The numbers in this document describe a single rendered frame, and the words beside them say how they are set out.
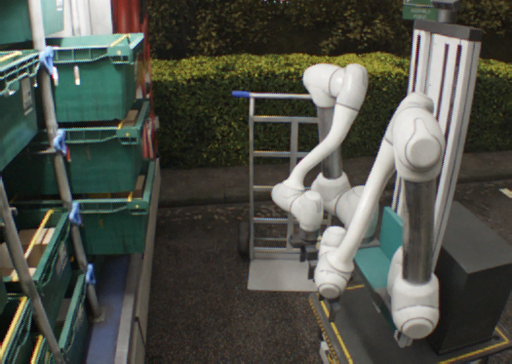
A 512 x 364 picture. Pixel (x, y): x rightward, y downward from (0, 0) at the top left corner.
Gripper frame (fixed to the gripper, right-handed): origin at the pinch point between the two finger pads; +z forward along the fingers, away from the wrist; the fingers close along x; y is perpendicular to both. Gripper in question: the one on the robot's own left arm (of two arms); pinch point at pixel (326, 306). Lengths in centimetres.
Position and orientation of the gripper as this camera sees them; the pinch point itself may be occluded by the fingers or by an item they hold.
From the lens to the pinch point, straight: 172.7
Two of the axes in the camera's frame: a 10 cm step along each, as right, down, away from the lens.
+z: 0.0, 9.1, 4.2
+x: 1.9, 4.1, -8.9
